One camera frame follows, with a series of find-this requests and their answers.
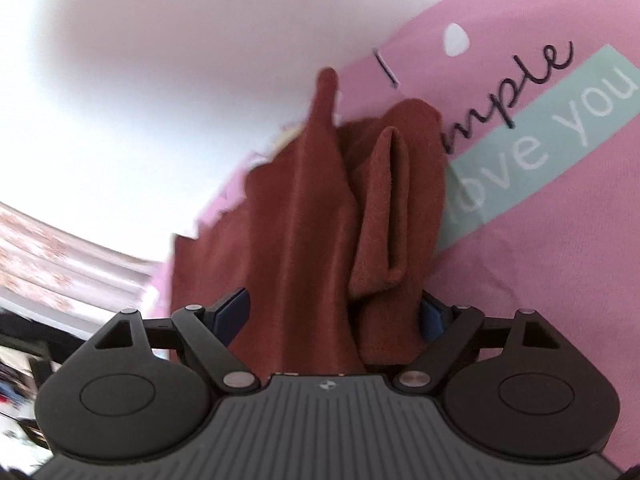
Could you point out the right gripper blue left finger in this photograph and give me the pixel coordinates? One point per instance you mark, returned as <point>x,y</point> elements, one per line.
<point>204,337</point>

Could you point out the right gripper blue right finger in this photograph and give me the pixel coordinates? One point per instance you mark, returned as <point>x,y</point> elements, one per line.
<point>450,334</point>

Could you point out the dark red knit sweater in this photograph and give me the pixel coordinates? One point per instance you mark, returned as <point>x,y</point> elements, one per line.
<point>333,241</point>

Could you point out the white patterned curtain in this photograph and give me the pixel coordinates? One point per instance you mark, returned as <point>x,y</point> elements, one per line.
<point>65,282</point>

